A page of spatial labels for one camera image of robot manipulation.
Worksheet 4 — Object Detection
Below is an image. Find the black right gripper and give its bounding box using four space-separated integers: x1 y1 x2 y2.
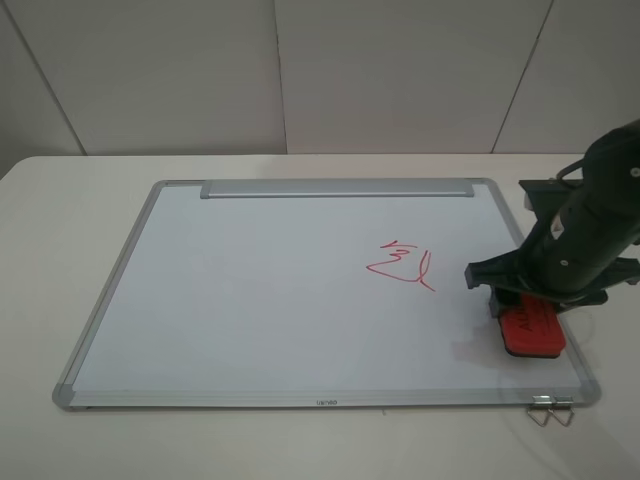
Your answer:
465 180 639 319

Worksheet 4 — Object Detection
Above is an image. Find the metal hanging clip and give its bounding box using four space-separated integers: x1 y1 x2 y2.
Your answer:
548 396 575 428
526 395 554 427

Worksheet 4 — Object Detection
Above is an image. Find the right metal hanging clip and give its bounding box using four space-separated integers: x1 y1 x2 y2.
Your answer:
548 396 575 428

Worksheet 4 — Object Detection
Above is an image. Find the white whiteboard with aluminium frame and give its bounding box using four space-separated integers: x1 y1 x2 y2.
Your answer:
52 179 600 410

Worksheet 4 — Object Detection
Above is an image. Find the left metal hanging clip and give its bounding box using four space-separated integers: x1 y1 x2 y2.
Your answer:
526 395 554 427

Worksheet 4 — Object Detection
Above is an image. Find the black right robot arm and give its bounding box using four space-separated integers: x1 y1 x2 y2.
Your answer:
465 122 639 317

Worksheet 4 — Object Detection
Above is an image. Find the red whiteboard eraser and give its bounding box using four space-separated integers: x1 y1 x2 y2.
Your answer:
498 294 566 359

